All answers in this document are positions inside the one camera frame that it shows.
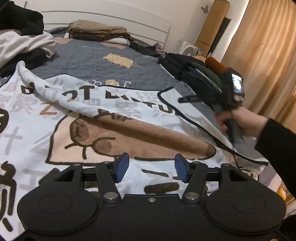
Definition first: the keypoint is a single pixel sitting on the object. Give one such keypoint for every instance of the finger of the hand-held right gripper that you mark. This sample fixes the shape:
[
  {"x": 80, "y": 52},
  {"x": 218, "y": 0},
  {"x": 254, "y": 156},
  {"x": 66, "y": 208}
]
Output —
[{"x": 194, "y": 99}]

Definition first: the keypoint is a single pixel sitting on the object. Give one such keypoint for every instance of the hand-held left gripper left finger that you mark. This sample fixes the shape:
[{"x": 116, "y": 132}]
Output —
[{"x": 121, "y": 168}]

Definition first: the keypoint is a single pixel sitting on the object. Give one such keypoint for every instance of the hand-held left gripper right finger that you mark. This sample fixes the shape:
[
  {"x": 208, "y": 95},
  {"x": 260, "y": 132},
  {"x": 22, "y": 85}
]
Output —
[{"x": 181, "y": 169}]

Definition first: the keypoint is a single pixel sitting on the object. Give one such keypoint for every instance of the white fleece throw black trim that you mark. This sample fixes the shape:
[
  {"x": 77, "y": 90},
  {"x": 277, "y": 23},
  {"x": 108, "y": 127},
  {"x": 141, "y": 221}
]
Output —
[{"x": 92, "y": 120}]

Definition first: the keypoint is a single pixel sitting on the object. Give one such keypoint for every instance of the person's right forearm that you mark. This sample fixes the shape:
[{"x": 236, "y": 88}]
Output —
[{"x": 277, "y": 143}]

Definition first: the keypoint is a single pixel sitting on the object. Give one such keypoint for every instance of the stack of dark folded clothes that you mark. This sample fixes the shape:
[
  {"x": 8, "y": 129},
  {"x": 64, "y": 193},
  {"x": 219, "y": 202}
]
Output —
[{"x": 180, "y": 67}]

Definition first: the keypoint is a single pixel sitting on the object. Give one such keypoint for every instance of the dark crumpled clothes by headboard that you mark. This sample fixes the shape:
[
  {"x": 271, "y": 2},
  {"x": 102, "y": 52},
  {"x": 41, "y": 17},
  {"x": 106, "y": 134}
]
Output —
[{"x": 148, "y": 48}]

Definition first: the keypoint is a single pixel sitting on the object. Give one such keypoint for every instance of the stack of brown folded clothes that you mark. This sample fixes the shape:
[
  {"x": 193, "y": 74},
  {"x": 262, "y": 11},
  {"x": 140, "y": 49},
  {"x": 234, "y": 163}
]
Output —
[{"x": 97, "y": 29}]

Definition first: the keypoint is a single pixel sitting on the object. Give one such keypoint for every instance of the black crumpled clothes under pile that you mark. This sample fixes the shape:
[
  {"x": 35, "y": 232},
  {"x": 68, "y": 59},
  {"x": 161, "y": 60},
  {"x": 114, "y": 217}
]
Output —
[{"x": 30, "y": 58}]

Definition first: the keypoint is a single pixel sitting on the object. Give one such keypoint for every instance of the person's right hand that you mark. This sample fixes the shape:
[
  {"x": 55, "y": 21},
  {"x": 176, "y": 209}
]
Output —
[{"x": 242, "y": 120}]

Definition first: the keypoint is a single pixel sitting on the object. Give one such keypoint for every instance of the green folded garment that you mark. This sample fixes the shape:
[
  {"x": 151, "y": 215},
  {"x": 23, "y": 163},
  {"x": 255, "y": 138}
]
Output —
[{"x": 208, "y": 73}]

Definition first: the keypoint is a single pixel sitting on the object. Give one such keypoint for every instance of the rust brown folded garment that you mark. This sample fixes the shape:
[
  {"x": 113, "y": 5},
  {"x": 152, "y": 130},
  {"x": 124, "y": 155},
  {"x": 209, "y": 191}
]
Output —
[{"x": 215, "y": 63}]

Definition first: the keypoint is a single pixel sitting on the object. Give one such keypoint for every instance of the white fan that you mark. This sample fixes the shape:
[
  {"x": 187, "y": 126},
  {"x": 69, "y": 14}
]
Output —
[{"x": 190, "y": 49}]

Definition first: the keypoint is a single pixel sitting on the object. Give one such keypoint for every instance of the beige curtain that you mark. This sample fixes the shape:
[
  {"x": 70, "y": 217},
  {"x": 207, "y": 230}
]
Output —
[{"x": 266, "y": 46}]

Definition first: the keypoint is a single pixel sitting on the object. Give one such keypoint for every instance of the dark framed board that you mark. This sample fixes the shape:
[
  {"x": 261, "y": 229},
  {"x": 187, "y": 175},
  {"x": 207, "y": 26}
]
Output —
[{"x": 222, "y": 32}]

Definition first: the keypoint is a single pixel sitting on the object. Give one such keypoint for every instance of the white headboard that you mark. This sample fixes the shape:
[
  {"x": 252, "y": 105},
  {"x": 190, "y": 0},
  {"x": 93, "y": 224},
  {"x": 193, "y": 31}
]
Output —
[{"x": 138, "y": 25}]

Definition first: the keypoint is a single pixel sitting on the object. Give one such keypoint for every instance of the grey quilted bedspread fish print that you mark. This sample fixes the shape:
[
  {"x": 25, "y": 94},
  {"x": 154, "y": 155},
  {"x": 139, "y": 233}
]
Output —
[{"x": 92, "y": 60}]

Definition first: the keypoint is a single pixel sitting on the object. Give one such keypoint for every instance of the light grey crumpled garment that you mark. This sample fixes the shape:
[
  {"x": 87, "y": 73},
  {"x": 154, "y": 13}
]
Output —
[{"x": 18, "y": 44}]

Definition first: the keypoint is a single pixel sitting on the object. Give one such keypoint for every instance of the black crumpled garment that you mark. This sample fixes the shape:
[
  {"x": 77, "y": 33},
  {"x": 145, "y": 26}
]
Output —
[{"x": 20, "y": 16}]

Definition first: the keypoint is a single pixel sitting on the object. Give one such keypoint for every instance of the butterfly wall sticker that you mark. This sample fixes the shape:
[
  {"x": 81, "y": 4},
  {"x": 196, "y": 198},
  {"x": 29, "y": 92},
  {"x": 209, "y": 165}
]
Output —
[{"x": 204, "y": 8}]

